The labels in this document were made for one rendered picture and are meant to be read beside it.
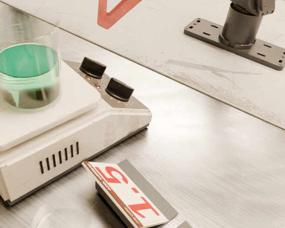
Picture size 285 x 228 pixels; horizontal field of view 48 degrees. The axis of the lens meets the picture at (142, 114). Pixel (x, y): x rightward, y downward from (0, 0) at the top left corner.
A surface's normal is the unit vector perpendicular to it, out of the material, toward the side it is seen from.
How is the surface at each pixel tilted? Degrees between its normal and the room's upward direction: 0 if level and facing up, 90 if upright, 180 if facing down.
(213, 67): 0
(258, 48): 0
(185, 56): 0
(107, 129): 90
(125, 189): 40
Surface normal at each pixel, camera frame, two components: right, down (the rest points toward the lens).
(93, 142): 0.67, 0.55
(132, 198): 0.57, -0.80
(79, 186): 0.10, -0.73
